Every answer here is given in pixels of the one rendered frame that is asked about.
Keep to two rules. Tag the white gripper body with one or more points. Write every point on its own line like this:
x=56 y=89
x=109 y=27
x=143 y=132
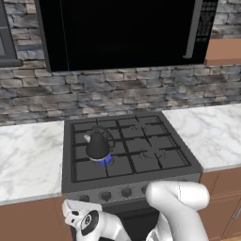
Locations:
x=80 y=205

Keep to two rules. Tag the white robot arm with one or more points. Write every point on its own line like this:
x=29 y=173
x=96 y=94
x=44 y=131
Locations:
x=179 y=207

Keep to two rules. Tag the black stove knob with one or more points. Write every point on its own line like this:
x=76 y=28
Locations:
x=144 y=189
x=126 y=192
x=84 y=198
x=106 y=196

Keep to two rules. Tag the dark grey gas stove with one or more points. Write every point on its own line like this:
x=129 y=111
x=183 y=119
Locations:
x=131 y=175

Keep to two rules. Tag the black kettle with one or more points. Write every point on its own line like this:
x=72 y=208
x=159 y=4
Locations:
x=97 y=146

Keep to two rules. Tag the blue burner flame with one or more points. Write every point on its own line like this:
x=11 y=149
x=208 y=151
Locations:
x=104 y=161

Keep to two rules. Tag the brown base cupboard door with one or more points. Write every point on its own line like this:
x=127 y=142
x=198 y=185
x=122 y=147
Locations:
x=31 y=221
x=216 y=219

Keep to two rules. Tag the black oven door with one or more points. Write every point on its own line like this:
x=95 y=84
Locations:
x=138 y=222

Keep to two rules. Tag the brown drawer front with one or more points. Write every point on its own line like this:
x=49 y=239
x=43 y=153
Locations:
x=224 y=183

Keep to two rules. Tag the black microwave oven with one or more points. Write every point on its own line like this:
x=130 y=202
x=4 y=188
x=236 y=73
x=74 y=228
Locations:
x=125 y=34

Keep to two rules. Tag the grey wall cupboard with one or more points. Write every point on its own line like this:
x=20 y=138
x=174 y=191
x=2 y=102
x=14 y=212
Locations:
x=6 y=37

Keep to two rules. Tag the brown wall cupboard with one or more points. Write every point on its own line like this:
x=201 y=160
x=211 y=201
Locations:
x=224 y=51

